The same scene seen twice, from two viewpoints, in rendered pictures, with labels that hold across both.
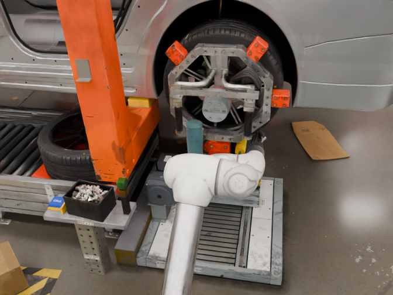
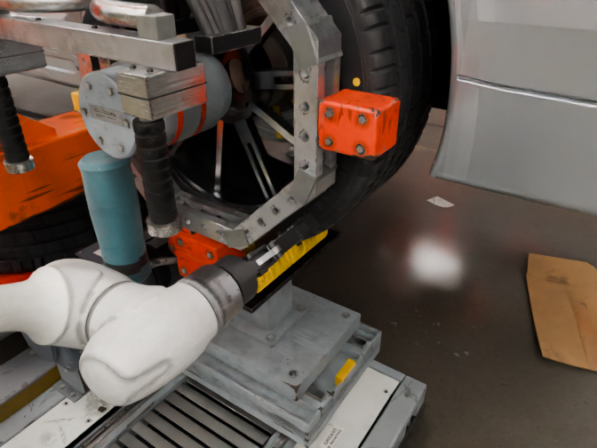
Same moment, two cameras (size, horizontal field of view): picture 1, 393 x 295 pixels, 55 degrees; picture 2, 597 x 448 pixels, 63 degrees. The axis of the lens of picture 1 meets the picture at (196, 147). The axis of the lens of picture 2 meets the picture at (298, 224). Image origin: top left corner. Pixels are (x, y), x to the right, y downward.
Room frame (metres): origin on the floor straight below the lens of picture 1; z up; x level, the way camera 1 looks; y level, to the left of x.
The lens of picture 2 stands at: (1.12, -0.62, 1.07)
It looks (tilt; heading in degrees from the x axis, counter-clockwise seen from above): 30 degrees down; 22
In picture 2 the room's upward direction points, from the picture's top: straight up
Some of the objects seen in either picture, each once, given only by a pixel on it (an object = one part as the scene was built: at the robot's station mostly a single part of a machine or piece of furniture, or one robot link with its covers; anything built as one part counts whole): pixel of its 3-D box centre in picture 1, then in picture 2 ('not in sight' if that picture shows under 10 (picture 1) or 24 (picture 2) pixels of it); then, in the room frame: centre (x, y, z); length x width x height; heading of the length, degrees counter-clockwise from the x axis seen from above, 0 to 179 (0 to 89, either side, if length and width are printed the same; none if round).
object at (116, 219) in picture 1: (90, 211); not in sight; (1.42, 0.55, 0.44); 0.43 x 0.17 x 0.03; 78
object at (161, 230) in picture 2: (248, 123); (156, 173); (1.56, -0.25, 0.83); 0.04 x 0.04 x 0.16
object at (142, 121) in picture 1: (133, 113); (50, 122); (1.95, 0.36, 0.69); 0.52 x 0.17 x 0.35; 168
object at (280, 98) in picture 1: (280, 98); (357, 124); (1.77, -0.44, 0.85); 0.09 x 0.08 x 0.07; 78
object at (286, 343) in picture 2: not in sight; (264, 286); (1.99, -0.17, 0.32); 0.40 x 0.30 x 0.28; 78
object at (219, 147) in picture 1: (220, 148); (224, 257); (1.87, -0.14, 0.48); 0.16 x 0.12 x 0.17; 168
